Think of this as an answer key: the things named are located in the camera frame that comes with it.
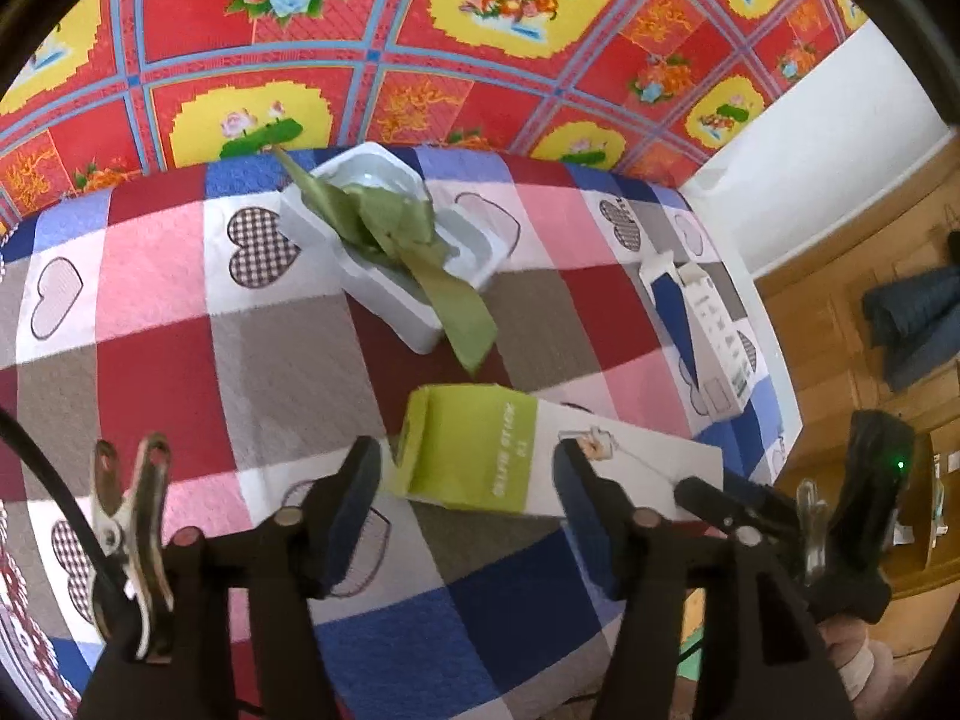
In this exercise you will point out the person's right forearm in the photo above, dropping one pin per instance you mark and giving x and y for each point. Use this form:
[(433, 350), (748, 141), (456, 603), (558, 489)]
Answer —
[(855, 660)]

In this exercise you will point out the green and white box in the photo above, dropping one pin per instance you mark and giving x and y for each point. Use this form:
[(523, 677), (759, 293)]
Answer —
[(480, 450)]

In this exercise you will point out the metal spring clip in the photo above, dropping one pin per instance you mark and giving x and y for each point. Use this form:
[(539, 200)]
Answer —
[(811, 532), (142, 540)]

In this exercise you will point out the dark blue garment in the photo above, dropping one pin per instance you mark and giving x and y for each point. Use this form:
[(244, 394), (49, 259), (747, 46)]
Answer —
[(915, 330)]

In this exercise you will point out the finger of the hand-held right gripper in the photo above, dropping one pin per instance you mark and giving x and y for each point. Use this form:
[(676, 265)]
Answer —
[(735, 506)]

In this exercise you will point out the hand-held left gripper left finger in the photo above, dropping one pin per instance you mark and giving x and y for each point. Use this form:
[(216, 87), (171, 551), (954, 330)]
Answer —
[(349, 517)]

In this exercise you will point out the red floral wall cloth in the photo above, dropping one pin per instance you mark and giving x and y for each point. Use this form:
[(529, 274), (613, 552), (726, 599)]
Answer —
[(337, 15)]

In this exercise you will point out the blue and white carton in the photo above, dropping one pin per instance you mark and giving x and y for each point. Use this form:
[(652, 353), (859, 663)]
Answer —
[(720, 345)]

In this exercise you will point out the white foam packaging tray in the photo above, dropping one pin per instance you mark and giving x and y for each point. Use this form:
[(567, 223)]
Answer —
[(390, 300)]

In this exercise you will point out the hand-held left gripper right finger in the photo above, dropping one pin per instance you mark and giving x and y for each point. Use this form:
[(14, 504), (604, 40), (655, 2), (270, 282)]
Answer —
[(592, 532)]

